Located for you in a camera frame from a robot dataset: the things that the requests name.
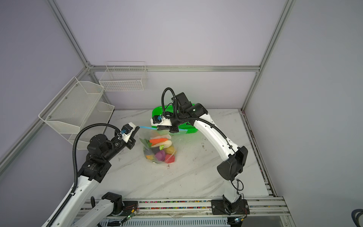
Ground orange toy carrot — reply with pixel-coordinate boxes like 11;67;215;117
147;138;168;146

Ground red toy pepper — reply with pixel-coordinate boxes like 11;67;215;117
164;154;175;164

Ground green plastic basket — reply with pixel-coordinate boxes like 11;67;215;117
152;103;198;134

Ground clear zip top bag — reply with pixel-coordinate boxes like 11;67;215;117
138;126;187;164

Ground white mesh two-tier shelf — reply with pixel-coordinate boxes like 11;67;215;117
38;77;114;144

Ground black corrugated cable hose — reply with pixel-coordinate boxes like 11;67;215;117
45;122;123;227

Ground yellow toy potato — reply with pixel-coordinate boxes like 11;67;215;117
164;146;177;155

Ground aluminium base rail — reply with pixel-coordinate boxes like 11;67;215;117
79;195;295;227

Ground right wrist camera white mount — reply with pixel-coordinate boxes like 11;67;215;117
150;115;172;127

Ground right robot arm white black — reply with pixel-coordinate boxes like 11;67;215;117
151;88;248;215

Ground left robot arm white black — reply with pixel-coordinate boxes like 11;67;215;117
43;123;140;227

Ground purple toy turnip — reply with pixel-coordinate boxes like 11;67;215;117
155;150;166;162

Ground white wire wall basket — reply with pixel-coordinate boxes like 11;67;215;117
99;61;148;92

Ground white toy radish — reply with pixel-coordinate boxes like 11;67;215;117
151;140;173;150

